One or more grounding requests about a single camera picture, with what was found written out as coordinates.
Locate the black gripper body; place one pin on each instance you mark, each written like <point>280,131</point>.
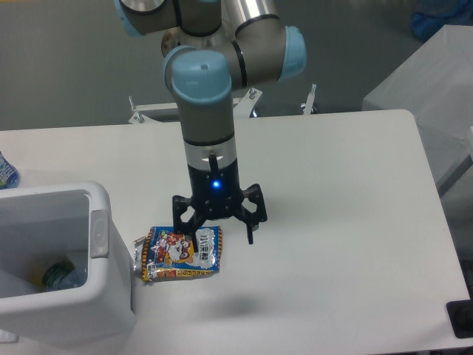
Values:
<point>216,196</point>

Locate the clear plastic water bottle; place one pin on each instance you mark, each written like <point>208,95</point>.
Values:
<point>75,278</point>

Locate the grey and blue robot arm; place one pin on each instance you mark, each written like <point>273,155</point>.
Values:
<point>228,45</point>

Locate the white trash can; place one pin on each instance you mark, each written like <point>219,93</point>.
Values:
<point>43,225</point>

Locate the blue snack bag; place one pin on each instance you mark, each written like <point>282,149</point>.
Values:
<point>165,255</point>

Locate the silver clamp bolt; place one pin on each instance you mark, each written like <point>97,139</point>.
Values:
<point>309,107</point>

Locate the blue labelled bottle at edge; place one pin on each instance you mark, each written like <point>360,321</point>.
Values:
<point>9,175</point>

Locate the grey covered box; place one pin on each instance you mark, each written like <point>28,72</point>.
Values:
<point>435,85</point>

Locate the black device at table edge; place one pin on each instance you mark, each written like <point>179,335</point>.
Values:
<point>460,315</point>

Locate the blue bag in corner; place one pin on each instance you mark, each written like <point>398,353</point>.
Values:
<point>430,16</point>

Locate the white pedestal base bracket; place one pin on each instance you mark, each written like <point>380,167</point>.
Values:
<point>243,107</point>

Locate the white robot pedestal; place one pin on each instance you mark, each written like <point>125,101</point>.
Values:
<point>171,39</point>

